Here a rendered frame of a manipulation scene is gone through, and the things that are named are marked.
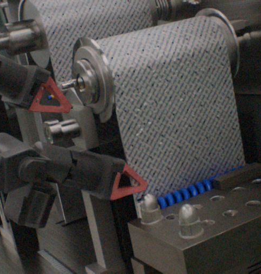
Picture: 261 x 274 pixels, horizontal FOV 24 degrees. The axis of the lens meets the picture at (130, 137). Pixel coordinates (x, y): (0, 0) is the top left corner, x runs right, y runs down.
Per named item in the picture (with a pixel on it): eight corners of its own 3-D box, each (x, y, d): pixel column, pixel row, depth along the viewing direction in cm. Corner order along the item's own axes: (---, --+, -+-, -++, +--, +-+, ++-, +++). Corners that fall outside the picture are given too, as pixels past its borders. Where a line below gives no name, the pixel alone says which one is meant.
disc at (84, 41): (78, 111, 110) (66, 31, 104) (81, 110, 110) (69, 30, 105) (117, 132, 98) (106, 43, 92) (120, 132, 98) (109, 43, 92)
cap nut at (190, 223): (174, 234, 88) (168, 205, 87) (194, 226, 89) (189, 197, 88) (188, 241, 84) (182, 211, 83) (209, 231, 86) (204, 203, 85)
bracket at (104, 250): (84, 273, 111) (46, 114, 104) (114, 260, 114) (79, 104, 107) (95, 282, 107) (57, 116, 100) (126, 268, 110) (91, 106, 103)
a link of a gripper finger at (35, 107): (67, 129, 99) (17, 105, 94) (51, 124, 105) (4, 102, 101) (84, 91, 100) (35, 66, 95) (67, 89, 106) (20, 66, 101)
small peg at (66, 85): (62, 92, 101) (58, 86, 102) (77, 88, 102) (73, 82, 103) (63, 87, 100) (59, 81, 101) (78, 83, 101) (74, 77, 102)
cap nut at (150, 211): (136, 221, 95) (131, 195, 94) (156, 213, 97) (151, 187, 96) (148, 227, 92) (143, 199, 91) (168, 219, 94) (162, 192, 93)
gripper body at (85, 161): (112, 202, 93) (70, 192, 89) (85, 189, 102) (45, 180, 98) (123, 161, 93) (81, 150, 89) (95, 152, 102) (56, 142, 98)
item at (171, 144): (138, 219, 102) (116, 113, 98) (245, 176, 112) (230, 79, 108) (139, 219, 101) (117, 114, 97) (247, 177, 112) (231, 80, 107)
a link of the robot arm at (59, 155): (39, 145, 88) (29, 135, 93) (24, 189, 89) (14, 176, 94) (81, 156, 92) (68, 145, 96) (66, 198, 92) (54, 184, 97)
